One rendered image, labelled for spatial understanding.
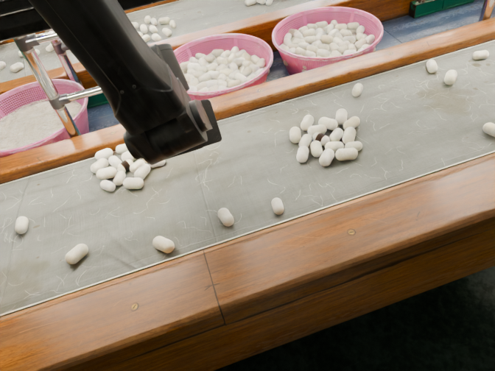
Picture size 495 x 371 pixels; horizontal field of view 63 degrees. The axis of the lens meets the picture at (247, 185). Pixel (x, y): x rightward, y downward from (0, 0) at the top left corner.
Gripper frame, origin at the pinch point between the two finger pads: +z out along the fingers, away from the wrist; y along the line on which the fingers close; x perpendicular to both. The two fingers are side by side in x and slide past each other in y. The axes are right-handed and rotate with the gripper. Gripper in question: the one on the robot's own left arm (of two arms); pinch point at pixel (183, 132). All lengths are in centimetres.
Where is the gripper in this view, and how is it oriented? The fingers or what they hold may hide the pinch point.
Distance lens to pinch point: 69.3
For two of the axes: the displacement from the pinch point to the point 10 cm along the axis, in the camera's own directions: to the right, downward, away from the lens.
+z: -1.5, -0.9, 9.8
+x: 3.0, 9.5, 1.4
